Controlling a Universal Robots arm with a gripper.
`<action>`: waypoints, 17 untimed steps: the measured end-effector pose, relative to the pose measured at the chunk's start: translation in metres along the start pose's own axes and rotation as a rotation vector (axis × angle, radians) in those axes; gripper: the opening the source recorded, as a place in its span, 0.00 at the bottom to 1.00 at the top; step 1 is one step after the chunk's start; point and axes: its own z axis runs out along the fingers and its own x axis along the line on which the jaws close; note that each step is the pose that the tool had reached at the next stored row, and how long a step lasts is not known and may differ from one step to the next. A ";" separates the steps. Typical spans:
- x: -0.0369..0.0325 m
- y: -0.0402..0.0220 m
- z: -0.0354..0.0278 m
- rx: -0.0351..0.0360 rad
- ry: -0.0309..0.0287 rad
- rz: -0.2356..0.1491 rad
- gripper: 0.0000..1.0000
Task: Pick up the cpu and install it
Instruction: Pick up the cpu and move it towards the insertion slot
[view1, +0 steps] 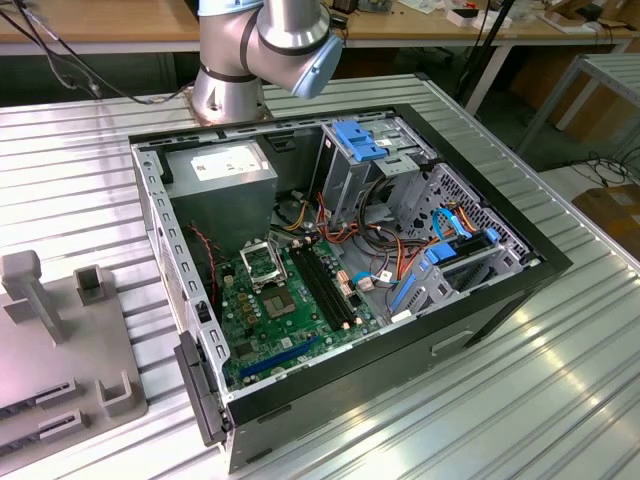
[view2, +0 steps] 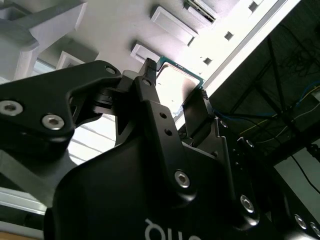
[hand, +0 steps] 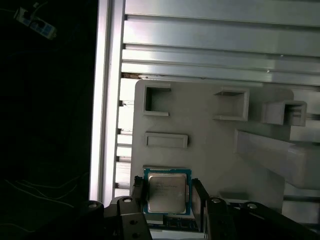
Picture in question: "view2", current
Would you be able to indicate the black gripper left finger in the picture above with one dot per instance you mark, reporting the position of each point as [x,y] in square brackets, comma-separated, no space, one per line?
[50,95]

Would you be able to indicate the CPU with silver top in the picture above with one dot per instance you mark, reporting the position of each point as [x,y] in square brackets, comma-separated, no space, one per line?
[175,82]

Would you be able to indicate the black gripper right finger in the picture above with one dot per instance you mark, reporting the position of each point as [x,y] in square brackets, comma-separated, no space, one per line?
[225,160]

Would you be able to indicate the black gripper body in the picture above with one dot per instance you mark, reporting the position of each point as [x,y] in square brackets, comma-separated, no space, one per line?
[112,195]

